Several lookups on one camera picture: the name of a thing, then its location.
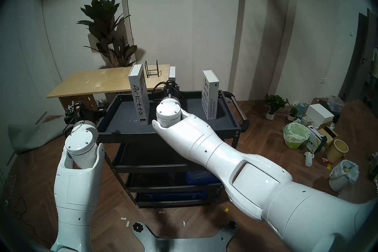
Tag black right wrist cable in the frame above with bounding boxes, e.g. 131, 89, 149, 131
152, 81, 167, 102

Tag green and white carton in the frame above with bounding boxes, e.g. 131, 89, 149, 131
306, 125, 328, 153

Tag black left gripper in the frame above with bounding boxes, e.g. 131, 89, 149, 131
65, 100, 107, 128

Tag beige plastic bucket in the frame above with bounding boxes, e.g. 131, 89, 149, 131
326, 139, 349, 164

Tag white bin with white bag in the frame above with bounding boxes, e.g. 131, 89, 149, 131
329, 160, 360, 192

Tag large white Arletta book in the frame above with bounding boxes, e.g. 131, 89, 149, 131
128, 63, 150, 126

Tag grey metal robot base plate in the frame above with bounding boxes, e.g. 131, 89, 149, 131
132, 221, 238, 252

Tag bin with green bag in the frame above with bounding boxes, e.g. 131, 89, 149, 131
283, 122, 310, 149

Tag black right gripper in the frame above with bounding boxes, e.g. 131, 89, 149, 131
162, 80, 181, 100

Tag light wooden table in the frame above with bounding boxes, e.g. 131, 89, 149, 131
47, 64, 171, 113

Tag black wire book stand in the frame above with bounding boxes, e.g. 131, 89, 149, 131
144, 60, 160, 78

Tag black three-tier utility cart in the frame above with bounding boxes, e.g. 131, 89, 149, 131
96, 91, 250, 208

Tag tiny potted plant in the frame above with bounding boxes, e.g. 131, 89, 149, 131
286, 98, 299, 121

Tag dark door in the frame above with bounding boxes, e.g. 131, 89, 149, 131
338, 8, 378, 103

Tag white cardboard box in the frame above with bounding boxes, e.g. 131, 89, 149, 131
305, 104, 335, 125

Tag small green plant white pot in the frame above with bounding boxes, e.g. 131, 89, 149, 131
264, 94, 288, 120

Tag black floor cable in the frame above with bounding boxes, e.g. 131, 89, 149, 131
0, 175, 45, 250

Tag open brown cardboard box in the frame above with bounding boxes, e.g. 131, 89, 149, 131
317, 127, 338, 144

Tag clear plastic storage container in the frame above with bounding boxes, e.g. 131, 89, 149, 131
327, 95, 345, 112

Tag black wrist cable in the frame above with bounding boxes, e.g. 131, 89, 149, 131
63, 113, 81, 137
152, 81, 167, 102

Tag tall dark-leaved potted plant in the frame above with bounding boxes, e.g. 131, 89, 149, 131
76, 0, 138, 68

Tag white Design Hotels yearbook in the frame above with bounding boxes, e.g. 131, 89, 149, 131
202, 70, 219, 120

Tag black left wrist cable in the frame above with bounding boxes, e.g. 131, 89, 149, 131
63, 113, 81, 137

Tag long blue plastic bin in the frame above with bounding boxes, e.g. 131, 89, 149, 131
144, 190, 206, 202

